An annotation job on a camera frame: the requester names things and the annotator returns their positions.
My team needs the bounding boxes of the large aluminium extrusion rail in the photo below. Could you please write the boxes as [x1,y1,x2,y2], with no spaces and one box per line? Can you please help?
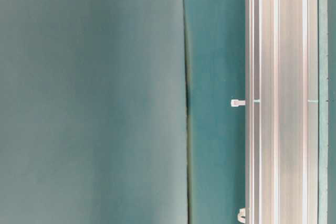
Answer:
[243,0,319,223]

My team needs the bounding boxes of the white middle cable tie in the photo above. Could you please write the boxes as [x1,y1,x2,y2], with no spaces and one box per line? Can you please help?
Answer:
[230,99,246,107]

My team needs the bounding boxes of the white cable tie near end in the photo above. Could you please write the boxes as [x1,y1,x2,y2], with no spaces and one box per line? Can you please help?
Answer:
[237,208,250,224]

